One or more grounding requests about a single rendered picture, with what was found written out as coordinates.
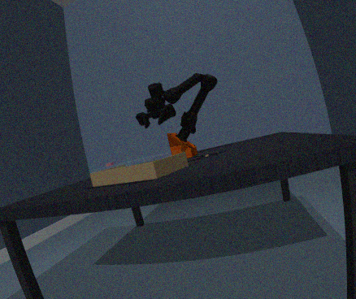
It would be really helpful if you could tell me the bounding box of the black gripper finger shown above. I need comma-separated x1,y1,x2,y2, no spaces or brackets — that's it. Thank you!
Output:
140,115,150,128
158,108,170,125

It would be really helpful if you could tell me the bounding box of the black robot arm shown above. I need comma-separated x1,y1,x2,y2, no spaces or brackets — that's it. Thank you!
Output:
145,73,218,142

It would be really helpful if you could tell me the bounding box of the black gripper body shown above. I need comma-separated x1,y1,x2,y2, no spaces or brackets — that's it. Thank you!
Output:
136,102,176,125

